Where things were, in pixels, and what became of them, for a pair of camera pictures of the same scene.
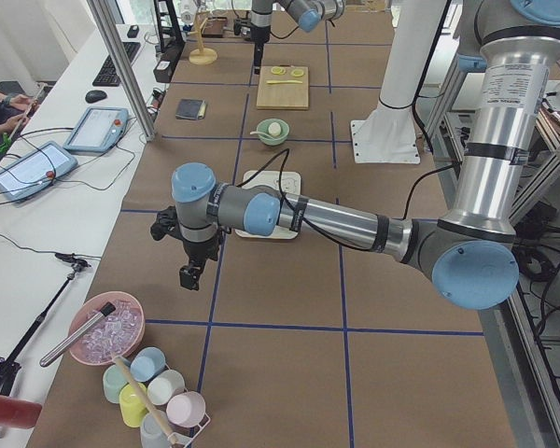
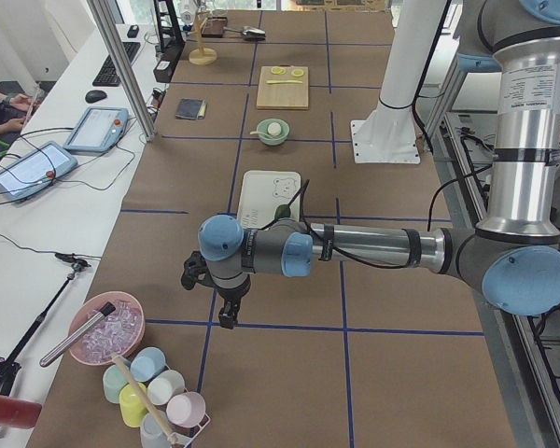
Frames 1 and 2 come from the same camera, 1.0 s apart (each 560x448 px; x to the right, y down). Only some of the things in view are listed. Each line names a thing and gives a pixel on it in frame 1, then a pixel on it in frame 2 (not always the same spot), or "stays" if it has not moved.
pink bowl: (120, 332) stays
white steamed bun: (274, 129) stays
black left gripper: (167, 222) -> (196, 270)
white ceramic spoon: (260, 133) stays
